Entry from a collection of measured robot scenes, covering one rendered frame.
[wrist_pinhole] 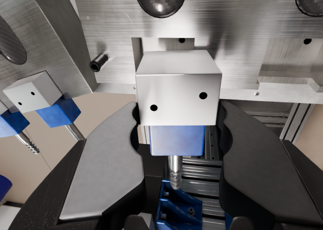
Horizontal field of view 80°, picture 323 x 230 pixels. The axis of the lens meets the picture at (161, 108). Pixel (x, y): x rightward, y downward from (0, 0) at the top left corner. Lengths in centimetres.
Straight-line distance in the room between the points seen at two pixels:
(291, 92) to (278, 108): 79
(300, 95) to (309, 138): 130
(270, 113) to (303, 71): 86
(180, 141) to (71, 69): 16
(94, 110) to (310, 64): 141
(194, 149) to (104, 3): 13
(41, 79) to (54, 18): 7
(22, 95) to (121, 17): 17
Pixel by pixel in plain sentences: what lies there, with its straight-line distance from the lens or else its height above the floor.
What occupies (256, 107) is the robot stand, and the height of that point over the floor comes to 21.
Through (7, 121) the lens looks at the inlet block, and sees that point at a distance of 38.
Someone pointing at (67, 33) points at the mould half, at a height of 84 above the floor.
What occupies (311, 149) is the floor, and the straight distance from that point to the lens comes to 170.
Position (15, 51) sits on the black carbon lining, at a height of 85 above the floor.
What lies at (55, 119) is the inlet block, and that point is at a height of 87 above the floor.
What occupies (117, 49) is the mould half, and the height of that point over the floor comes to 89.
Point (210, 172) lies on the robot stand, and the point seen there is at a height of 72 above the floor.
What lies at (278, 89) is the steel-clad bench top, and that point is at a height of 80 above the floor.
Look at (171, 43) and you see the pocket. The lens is 20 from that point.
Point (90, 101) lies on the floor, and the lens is 149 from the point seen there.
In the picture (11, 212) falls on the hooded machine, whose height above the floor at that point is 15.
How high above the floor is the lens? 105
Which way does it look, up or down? 52 degrees down
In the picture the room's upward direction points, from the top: 165 degrees counter-clockwise
